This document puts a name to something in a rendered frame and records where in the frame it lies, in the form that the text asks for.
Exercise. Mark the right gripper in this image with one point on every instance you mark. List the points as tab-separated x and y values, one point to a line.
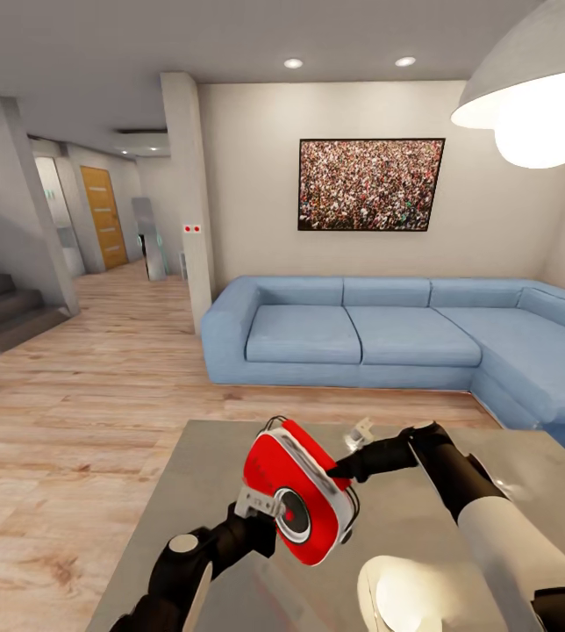
362	463

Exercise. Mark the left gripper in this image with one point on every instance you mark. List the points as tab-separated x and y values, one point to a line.
254	533

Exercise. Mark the radio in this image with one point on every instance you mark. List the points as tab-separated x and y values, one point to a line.
287	464

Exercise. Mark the picture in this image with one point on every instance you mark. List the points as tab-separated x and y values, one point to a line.
368	185

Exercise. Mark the room light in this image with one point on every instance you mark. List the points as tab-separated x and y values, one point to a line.
534	49

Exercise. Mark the standing mirror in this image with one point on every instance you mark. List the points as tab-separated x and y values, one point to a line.
149	239

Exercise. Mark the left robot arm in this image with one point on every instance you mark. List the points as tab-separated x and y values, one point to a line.
183	573

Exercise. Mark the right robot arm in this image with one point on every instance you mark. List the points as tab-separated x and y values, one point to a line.
524	571

